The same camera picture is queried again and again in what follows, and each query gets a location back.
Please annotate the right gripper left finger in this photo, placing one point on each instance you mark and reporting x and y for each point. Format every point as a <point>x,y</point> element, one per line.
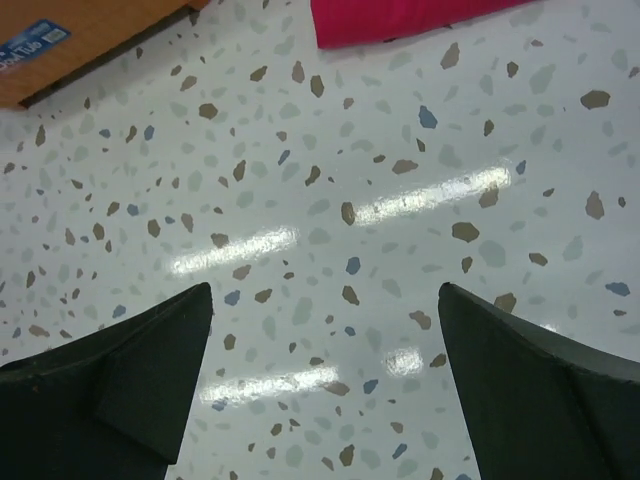
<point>111,405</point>

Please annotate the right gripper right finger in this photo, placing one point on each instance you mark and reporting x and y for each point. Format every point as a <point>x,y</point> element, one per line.
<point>537,404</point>

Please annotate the pink t shirt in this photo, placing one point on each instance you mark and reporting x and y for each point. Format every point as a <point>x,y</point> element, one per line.
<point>345,23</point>

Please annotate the orange plastic basket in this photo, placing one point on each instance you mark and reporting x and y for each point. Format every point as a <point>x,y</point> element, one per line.
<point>44,41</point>

